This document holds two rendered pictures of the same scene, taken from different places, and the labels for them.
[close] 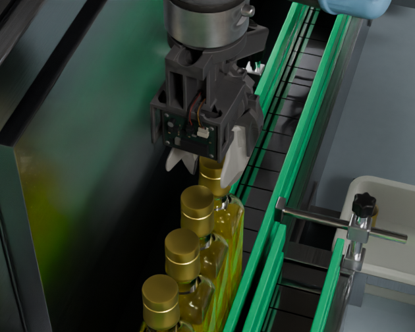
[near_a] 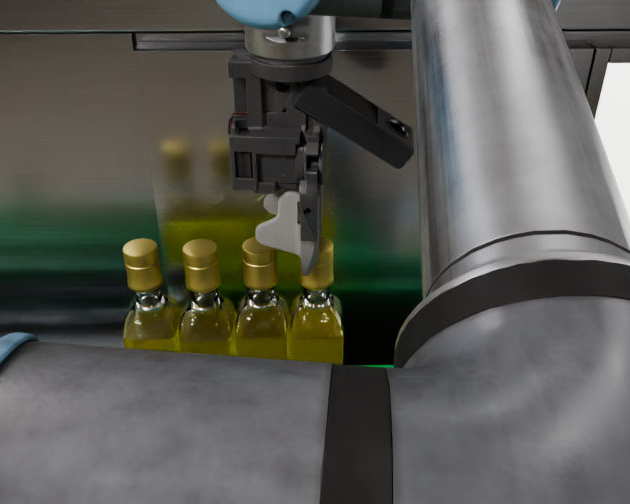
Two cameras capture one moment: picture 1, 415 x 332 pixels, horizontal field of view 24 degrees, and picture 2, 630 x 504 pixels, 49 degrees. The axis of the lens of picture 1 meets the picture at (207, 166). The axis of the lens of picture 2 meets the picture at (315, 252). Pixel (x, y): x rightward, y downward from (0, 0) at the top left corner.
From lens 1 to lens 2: 0.83 m
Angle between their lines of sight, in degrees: 54
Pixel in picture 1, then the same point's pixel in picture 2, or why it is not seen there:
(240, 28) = (271, 45)
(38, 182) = (168, 117)
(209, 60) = (244, 65)
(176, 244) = (194, 245)
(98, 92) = not seen: hidden behind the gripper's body
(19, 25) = not seen: outside the picture
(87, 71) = not seen: hidden behind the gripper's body
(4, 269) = (147, 182)
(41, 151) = (179, 94)
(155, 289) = (137, 244)
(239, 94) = (280, 140)
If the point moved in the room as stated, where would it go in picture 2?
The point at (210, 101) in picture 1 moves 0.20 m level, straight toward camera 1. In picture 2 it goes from (250, 120) to (4, 151)
